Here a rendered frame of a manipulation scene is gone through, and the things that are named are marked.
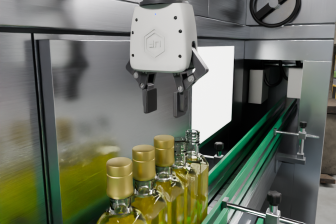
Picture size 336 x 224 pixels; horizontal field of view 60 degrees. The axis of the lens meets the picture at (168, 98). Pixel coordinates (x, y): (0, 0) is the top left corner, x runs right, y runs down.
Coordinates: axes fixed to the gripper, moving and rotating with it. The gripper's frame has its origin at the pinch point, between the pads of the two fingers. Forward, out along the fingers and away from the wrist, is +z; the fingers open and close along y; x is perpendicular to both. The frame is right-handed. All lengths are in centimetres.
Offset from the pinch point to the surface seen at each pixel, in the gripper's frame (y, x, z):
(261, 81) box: -9, 115, 10
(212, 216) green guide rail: 4.0, 12.5, 26.0
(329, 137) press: 25, 317, 94
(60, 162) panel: -12.0, -11.3, 8.5
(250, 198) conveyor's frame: 5, 39, 35
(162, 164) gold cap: 0.6, -1.8, 9.7
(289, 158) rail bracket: 10, 81, 37
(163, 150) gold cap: 0.7, -1.7, 7.5
